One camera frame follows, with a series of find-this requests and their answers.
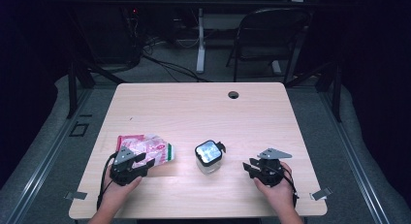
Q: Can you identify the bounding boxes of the clear jar with black lid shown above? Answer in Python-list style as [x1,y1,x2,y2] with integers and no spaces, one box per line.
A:
[194,140,227,176]

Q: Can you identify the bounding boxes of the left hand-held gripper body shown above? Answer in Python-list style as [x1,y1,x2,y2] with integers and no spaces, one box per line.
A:
[110,145,148,187]

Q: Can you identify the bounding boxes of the person's left hand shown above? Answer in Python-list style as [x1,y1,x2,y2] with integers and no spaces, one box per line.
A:
[98,167,143,215]

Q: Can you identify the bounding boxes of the metal table bracket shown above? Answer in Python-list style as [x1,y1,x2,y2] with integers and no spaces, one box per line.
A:
[64,190,88,201]
[309,186,333,201]

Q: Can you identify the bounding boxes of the white desk leg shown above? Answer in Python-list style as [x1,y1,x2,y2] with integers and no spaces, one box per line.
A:
[195,7,207,75]

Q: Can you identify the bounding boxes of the black stand frame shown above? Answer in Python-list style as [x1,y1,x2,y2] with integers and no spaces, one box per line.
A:
[65,58,128,120]
[285,58,343,123]

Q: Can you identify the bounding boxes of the red and white plastic bag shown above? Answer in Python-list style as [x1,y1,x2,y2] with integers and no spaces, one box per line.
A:
[115,134,175,170]

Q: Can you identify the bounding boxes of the black folding chair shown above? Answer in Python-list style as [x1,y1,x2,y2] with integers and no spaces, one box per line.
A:
[226,7,313,85]

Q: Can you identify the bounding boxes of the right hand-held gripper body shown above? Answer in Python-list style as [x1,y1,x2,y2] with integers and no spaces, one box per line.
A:
[255,147,293,188]

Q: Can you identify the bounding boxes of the metal floor rail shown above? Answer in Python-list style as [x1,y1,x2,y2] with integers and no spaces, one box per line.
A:
[0,87,93,224]
[317,87,393,224]

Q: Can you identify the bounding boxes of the left hand-held gripper cable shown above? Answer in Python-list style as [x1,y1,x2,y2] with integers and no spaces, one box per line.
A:
[96,152,118,212]

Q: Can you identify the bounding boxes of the black floor cables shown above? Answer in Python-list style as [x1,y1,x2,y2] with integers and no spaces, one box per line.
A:
[141,36,212,83]

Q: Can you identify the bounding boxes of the person's right hand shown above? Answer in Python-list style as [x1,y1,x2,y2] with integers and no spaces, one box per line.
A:
[253,161,297,215]

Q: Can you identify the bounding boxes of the hand-held gripper cable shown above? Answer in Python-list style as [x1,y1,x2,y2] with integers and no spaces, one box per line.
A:
[281,167,300,208]
[96,152,118,212]

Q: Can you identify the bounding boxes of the right hand-held gripper cable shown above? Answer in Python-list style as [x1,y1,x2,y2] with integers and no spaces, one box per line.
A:
[281,167,300,208]

